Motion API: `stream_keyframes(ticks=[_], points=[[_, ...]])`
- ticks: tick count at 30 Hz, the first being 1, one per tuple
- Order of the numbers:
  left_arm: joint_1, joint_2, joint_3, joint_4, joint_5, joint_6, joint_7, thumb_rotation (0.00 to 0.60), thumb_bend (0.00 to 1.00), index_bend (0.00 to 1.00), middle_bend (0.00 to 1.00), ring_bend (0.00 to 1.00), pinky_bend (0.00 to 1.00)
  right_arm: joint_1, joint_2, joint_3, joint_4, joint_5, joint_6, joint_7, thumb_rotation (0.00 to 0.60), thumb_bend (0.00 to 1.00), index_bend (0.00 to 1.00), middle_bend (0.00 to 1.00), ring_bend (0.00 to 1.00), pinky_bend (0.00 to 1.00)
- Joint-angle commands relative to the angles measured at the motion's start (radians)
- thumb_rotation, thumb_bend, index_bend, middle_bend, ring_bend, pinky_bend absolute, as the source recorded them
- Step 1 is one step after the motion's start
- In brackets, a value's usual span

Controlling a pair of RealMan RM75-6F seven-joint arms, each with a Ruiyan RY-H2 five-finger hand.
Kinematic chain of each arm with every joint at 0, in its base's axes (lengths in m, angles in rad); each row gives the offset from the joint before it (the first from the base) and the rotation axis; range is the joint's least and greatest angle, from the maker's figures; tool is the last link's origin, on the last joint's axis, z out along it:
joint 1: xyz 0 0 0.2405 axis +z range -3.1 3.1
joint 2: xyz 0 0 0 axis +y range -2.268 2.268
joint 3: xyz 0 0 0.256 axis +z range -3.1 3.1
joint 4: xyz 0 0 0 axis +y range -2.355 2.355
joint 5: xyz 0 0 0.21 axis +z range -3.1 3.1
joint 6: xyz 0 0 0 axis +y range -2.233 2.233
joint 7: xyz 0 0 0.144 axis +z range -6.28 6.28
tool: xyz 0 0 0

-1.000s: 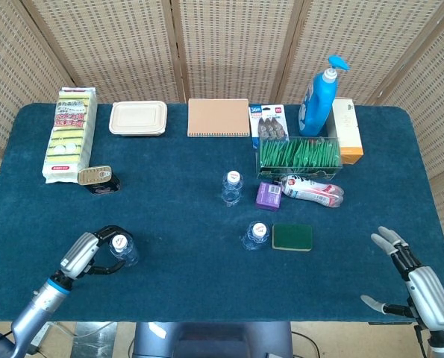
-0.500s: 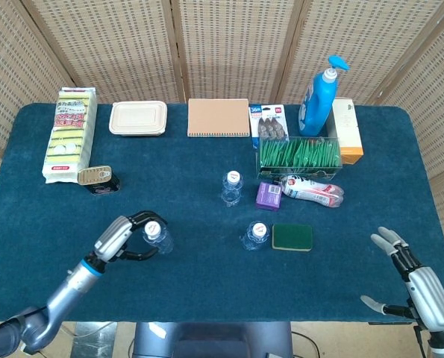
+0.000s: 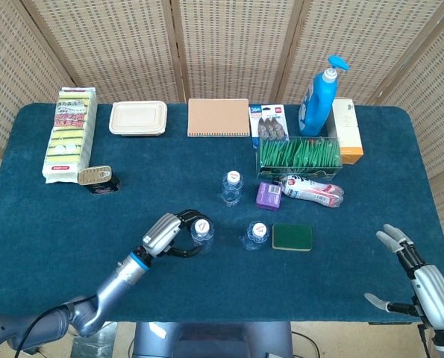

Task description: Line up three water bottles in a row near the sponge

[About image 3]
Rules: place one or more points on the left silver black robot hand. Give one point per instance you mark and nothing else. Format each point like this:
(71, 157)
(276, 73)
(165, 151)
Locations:
(160, 235)

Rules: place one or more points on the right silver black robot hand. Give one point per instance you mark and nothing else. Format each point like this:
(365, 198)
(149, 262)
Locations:
(434, 294)

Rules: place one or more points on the clear water bottle white cap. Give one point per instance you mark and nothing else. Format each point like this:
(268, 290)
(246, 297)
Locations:
(258, 228)
(233, 178)
(202, 226)

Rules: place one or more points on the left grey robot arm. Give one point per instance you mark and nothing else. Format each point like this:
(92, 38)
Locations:
(113, 283)

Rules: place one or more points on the black luncheon meat can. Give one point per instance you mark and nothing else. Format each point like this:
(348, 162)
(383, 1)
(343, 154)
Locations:
(94, 174)

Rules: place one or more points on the small purple box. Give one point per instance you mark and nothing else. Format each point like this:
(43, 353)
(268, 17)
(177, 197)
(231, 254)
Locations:
(268, 195)

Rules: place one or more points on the blue table cloth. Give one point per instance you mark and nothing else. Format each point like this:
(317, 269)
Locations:
(318, 276)

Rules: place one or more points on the grey robot torso base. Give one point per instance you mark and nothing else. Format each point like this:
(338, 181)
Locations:
(214, 341)

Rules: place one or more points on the beige lidded takeaway box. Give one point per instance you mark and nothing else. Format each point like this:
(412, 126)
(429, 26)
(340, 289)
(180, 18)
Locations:
(137, 117)

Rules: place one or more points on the metal table leg plate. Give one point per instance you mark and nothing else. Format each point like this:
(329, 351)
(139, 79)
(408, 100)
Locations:
(98, 345)

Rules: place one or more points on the brown spiral notebook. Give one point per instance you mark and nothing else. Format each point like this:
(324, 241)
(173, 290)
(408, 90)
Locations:
(218, 117)

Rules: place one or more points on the green yellow scouring sponge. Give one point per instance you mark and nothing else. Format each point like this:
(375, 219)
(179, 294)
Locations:
(291, 236)

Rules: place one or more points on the yellow sponge multipack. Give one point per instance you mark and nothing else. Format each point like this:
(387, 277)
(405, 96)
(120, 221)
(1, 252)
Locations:
(70, 138)

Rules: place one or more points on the binder clips blister pack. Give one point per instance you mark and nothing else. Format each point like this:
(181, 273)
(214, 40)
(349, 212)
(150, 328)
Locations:
(268, 125)

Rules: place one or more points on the red white tube package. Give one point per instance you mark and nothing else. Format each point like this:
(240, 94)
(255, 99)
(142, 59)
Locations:
(311, 190)

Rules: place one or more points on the clear box green sachets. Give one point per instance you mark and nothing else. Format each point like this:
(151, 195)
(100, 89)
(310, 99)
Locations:
(300, 154)

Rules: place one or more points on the white orange carton box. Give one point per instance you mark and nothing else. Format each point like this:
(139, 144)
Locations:
(348, 130)

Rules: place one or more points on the woven wooden folding screen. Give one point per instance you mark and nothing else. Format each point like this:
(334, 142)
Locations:
(225, 44)

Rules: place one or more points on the blue pump dispenser bottle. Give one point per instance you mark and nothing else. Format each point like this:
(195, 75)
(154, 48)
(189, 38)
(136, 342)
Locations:
(316, 104)

